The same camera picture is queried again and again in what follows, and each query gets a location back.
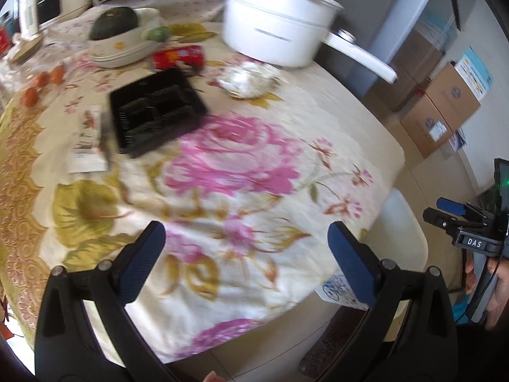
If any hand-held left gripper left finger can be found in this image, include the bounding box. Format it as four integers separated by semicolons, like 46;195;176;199
34;220;176;382

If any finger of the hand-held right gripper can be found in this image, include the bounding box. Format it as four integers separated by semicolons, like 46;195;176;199
422;207;463;232
436;198;485;220

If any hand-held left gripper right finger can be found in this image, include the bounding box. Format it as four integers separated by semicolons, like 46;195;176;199
318;221;458;382

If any person's right hand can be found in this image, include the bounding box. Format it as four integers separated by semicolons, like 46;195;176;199
464;257;509;329

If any white printed plastic bag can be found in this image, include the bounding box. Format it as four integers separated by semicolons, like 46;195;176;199
316;272;370;311

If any white chair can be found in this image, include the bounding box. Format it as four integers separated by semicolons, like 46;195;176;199
360;189;428;343

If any cardboard box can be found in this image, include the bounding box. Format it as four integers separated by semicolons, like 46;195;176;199
425;61;482;132
366;28;444;112
400;95;454;159

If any large floral tablecloth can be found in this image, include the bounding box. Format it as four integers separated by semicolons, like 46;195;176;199
0;20;402;363

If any small white printed sachet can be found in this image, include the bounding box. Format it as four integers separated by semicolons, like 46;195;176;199
67;103;110;173

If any blue white poster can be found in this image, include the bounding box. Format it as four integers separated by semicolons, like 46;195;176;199
455;46;494;100

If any black plastic tray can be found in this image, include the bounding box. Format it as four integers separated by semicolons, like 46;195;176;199
109;67;209;158

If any white plate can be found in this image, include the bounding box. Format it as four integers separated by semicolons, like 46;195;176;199
88;42;162;68

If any red snack packet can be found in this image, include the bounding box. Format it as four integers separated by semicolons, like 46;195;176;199
151;45;205;70

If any crumpled foil wrapper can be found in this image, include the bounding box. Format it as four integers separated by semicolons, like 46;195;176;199
218;63;281;99

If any green fruit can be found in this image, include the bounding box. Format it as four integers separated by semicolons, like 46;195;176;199
145;26;170;42

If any dark green squash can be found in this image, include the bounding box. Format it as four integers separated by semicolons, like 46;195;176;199
88;7;138;41

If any white electric cooking pot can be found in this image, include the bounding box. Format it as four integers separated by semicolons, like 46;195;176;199
220;0;398;84

